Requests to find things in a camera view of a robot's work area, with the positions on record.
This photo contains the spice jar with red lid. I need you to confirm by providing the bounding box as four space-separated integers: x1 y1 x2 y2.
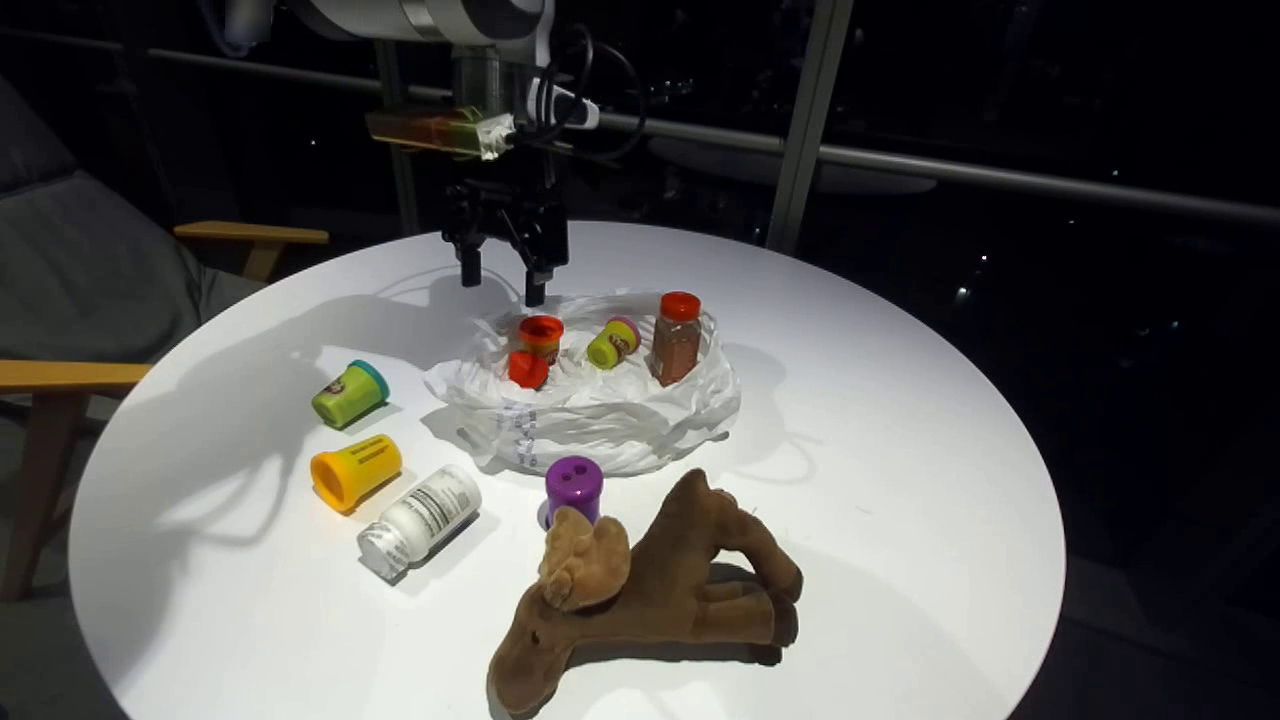
650 290 708 391

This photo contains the yellow-green dough tub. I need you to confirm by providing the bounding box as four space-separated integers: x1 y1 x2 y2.
583 316 646 374

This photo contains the yellow dough tub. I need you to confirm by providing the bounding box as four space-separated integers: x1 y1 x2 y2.
307 433 407 517

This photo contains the grey window frame post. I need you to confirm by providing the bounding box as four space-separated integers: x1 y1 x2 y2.
765 0 858 257

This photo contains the brown plush toy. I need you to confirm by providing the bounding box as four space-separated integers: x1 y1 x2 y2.
480 463 807 720

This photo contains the wooden chair with grey cushion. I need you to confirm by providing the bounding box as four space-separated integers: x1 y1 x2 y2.
0 76 338 604

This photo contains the red dough tub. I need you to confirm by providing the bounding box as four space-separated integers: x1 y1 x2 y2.
503 346 554 391

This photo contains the cable with silver connector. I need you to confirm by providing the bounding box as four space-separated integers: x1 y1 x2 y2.
216 0 283 55

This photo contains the orange dough tub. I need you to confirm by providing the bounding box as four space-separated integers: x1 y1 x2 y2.
517 311 569 357

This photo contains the purple dough tub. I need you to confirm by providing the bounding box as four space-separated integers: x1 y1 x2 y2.
536 451 607 531

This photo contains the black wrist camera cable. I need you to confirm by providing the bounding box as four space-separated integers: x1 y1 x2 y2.
532 14 654 174

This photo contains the white plastic bag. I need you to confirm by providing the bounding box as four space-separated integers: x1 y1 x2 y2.
425 311 744 479

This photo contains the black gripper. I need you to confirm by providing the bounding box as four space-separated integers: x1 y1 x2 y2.
441 137 573 311

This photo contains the white pill bottle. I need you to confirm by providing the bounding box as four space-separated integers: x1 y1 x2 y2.
351 460 483 588

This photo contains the dough tub with green lid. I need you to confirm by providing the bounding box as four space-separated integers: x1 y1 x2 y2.
307 357 394 433

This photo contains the grey window rail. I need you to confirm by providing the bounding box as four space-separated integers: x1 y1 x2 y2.
583 110 1280 232

